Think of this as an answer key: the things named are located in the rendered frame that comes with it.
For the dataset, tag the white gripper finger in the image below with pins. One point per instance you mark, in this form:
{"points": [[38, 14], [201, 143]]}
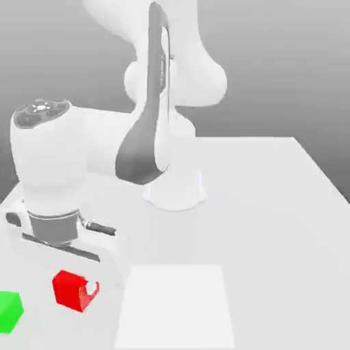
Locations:
{"points": [[92, 287]]}

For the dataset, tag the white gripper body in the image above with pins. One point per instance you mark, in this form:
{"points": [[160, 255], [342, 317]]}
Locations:
{"points": [[82, 262]]}

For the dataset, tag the small red cube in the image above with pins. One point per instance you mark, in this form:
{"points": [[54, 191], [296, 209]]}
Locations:
{"points": [[67, 289]]}

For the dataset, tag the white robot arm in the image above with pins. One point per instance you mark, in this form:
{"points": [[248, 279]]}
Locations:
{"points": [[54, 153]]}

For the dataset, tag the small green cube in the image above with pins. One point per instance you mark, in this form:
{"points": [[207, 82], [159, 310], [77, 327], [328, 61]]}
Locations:
{"points": [[8, 311]]}

